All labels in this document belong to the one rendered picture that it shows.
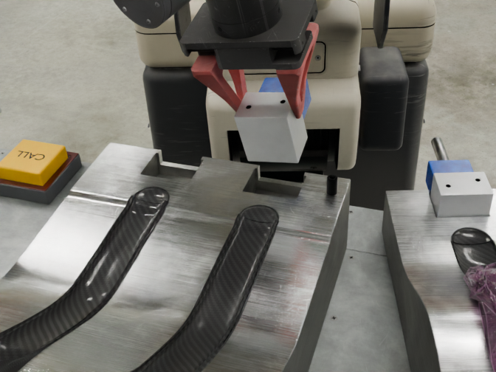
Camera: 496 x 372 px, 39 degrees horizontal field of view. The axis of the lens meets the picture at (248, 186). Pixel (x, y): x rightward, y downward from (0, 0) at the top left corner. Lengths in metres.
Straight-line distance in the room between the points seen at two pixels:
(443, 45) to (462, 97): 0.41
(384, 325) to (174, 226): 0.21
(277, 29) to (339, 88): 0.45
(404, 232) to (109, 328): 0.29
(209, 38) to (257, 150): 0.12
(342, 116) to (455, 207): 0.35
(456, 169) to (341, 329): 0.21
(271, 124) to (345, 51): 0.40
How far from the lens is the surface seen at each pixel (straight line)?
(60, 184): 0.85
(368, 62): 1.19
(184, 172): 0.73
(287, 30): 0.55
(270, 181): 0.70
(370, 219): 0.77
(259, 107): 0.62
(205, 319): 0.56
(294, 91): 0.58
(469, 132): 2.43
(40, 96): 2.77
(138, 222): 0.66
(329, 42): 0.98
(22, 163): 0.85
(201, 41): 0.57
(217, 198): 0.66
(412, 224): 0.69
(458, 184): 0.70
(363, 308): 0.68
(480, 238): 0.69
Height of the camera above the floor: 1.30
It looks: 37 degrees down
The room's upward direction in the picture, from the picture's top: 3 degrees counter-clockwise
